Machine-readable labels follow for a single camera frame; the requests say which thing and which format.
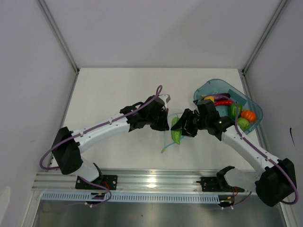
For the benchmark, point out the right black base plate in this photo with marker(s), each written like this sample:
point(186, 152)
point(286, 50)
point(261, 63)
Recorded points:
point(216, 184)

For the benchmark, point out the dark green toy bell pepper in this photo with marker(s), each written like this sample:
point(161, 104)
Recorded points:
point(233, 109)

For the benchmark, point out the red toy chili pepper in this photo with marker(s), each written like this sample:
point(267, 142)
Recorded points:
point(223, 103)

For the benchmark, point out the purple toy eggplant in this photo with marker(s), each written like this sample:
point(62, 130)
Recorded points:
point(218, 97)

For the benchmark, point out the orange toy pumpkin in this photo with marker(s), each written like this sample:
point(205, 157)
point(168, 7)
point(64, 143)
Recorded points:
point(248, 115)

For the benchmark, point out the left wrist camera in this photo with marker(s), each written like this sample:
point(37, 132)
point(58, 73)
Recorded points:
point(165, 97)

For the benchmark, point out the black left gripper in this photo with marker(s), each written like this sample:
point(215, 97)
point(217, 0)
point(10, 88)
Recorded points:
point(164, 125)

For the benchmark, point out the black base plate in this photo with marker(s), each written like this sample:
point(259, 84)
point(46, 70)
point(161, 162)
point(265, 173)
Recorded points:
point(108, 181)
point(216, 184)

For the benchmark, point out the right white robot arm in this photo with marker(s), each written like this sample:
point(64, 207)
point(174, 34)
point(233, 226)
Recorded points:
point(274, 179)

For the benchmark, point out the white slotted cable duct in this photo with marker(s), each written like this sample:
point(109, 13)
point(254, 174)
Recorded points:
point(132, 197)

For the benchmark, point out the clear zip bag teal zipper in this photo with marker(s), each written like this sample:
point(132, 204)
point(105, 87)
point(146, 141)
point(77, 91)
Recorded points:
point(167, 140)

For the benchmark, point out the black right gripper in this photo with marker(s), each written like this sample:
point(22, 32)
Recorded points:
point(187, 130)

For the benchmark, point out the aluminium mounting rail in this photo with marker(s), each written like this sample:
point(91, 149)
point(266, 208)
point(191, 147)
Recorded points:
point(128, 180)

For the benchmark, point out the light green toy fruit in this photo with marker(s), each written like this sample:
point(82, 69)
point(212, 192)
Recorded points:
point(243, 123)

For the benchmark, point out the yellow toy lemon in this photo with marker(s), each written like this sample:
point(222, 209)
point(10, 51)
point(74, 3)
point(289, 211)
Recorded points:
point(211, 98)

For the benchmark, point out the light green toy pepper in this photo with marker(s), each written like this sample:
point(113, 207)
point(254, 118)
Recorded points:
point(175, 135)

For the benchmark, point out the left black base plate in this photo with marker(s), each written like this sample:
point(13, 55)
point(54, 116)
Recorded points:
point(108, 181)

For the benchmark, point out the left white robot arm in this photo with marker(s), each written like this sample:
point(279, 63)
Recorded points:
point(69, 145)

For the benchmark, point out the teal plastic tub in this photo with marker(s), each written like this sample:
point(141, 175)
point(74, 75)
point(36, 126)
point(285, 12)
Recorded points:
point(218, 86)

